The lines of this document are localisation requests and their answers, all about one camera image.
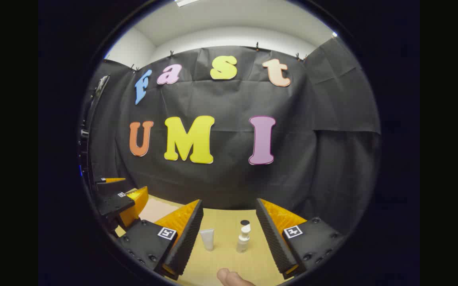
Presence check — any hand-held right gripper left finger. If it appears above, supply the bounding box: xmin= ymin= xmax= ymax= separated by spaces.
xmin=117 ymin=199 xmax=204 ymax=281

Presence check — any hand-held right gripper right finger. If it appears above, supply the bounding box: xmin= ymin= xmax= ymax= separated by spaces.
xmin=256 ymin=198 xmax=347 ymax=280

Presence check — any white squeeze tube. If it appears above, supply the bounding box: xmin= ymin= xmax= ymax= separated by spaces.
xmin=200 ymin=228 xmax=215 ymax=251

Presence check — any white pump bottle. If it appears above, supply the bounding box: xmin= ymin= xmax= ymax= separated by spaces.
xmin=236 ymin=224 xmax=251 ymax=253

